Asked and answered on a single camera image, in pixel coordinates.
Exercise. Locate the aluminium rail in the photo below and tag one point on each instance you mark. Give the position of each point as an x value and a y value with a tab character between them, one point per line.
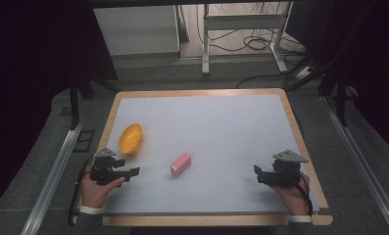
362	163
51	182

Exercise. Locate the white desk frame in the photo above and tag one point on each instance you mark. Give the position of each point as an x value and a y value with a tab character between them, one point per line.
244	22

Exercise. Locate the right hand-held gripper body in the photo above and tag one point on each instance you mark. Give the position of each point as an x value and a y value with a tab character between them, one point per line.
285	171

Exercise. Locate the white cabinet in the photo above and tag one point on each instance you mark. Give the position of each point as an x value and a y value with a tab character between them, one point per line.
136	29

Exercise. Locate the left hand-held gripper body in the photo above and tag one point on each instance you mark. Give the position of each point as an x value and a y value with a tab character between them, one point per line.
102	169

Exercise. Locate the person's right hand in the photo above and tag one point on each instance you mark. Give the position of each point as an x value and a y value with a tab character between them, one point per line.
291	197

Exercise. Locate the white power strip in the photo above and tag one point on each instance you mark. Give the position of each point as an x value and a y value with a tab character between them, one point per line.
303	73

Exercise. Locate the black metal stand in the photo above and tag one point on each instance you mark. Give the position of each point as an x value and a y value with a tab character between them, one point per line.
74	104
340	98

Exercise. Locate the white table mat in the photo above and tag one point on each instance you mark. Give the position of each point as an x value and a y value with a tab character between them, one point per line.
215	137

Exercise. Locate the person's left hand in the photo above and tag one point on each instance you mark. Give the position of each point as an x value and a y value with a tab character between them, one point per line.
95	192

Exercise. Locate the yellow plastic bowl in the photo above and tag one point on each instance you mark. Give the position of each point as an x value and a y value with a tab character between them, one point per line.
130	138

